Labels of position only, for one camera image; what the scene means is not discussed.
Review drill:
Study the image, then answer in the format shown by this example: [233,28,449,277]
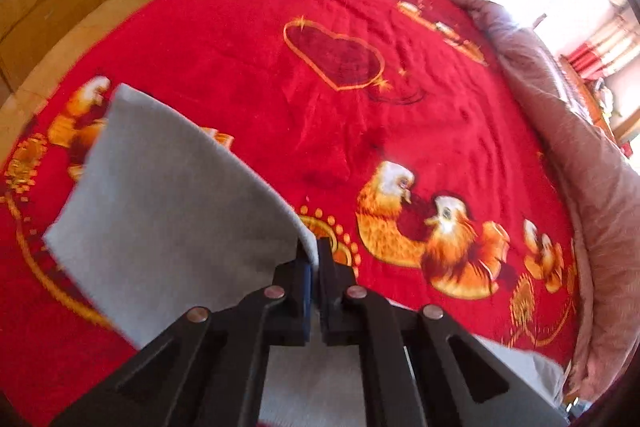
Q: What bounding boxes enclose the grey knit pants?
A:
[44,85,566,426]

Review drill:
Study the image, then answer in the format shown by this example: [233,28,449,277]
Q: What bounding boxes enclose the pink striped quilt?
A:
[451,0,639,402]

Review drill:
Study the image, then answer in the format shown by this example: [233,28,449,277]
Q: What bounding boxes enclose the red patterned bed blanket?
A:
[1,0,578,426]

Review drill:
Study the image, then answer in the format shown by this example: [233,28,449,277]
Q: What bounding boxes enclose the red striped curtain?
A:
[566,14,639,81]

